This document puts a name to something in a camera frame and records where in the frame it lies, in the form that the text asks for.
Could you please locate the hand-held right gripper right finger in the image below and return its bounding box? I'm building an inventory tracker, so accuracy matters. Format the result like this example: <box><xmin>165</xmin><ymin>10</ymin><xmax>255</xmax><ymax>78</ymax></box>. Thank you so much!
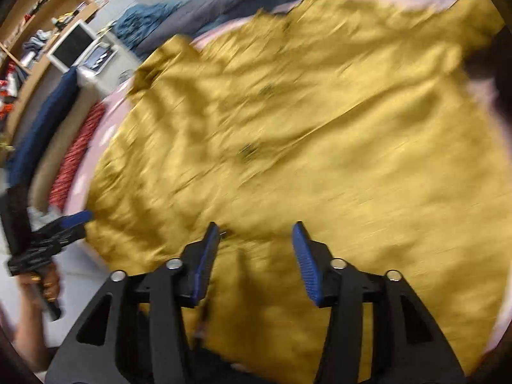
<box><xmin>292</xmin><ymin>221</ymin><xmax>467</xmax><ymax>384</ymax></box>

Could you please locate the grey blanket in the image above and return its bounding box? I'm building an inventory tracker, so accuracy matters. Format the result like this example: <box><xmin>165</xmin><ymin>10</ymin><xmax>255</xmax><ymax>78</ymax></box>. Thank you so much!
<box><xmin>136</xmin><ymin>0</ymin><xmax>307</xmax><ymax>61</ymax></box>

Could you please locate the small white framed screen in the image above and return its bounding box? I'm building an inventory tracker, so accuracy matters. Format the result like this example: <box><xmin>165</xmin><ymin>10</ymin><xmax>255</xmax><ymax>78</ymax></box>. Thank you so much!
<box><xmin>82</xmin><ymin>42</ymin><xmax>119</xmax><ymax>71</ymax></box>

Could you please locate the red patterned cloth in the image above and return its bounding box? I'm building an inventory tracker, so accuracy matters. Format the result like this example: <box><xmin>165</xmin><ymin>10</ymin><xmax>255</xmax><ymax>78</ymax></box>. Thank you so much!
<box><xmin>48</xmin><ymin>102</ymin><xmax>107</xmax><ymax>213</ymax></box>

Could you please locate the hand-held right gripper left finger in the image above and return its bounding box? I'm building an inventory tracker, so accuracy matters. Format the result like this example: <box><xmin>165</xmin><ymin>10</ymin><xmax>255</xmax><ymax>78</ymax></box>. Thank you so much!
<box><xmin>44</xmin><ymin>221</ymin><xmax>221</xmax><ymax>384</ymax></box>

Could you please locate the large yellow patterned cloth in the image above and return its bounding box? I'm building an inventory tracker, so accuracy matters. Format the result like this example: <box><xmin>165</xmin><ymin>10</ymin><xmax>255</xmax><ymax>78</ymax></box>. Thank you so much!
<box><xmin>85</xmin><ymin>0</ymin><xmax>507</xmax><ymax>384</ymax></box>

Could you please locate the teal blanket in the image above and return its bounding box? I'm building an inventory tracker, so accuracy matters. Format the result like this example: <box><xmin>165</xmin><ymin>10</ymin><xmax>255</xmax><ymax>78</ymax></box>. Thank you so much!
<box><xmin>112</xmin><ymin>2</ymin><xmax>185</xmax><ymax>61</ymax></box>

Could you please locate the person's left forearm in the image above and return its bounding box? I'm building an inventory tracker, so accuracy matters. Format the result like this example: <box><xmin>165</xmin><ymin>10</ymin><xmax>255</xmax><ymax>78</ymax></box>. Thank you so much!
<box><xmin>11</xmin><ymin>302</ymin><xmax>54</xmax><ymax>372</ymax></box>

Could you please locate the white framed dark screen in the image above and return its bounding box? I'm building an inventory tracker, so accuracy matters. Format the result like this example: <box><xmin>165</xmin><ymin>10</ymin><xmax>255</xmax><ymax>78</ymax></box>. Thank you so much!
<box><xmin>47</xmin><ymin>19</ymin><xmax>97</xmax><ymax>73</ymax></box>

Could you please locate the navy blue cloth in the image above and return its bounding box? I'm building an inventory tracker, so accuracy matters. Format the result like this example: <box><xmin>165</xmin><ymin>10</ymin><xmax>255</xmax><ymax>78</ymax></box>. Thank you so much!
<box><xmin>8</xmin><ymin>66</ymin><xmax>81</xmax><ymax>188</ymax></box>

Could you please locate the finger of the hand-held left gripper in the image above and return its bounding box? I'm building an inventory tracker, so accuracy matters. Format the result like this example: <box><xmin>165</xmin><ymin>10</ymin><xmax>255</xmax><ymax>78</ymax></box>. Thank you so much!
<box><xmin>50</xmin><ymin>225</ymin><xmax>86</xmax><ymax>248</ymax></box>
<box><xmin>48</xmin><ymin>210</ymin><xmax>93</xmax><ymax>228</ymax></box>

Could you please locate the clothes heap on shelf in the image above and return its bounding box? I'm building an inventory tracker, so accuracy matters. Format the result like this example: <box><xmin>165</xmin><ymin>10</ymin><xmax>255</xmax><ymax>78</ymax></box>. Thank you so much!
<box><xmin>18</xmin><ymin>28</ymin><xmax>54</xmax><ymax>68</ymax></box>

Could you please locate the beige cloth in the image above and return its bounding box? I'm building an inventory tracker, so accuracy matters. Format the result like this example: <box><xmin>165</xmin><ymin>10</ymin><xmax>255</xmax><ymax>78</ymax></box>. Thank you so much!
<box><xmin>30</xmin><ymin>88</ymin><xmax>100</xmax><ymax>212</ymax></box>

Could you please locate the wooden open shelf unit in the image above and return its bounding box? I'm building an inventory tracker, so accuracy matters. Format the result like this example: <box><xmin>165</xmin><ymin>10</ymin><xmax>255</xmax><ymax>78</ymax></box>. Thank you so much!
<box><xmin>0</xmin><ymin>0</ymin><xmax>99</xmax><ymax>156</ymax></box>

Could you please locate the person's left hand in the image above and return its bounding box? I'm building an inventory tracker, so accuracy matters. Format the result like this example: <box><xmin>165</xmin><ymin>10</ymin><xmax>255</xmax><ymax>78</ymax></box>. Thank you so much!
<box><xmin>18</xmin><ymin>262</ymin><xmax>62</xmax><ymax>308</ymax></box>

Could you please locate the pink spotted bed sheet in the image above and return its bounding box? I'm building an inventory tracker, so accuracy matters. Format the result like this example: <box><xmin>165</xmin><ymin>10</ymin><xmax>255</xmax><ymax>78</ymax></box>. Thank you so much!
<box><xmin>66</xmin><ymin>0</ymin><xmax>512</xmax><ymax>369</ymax></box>

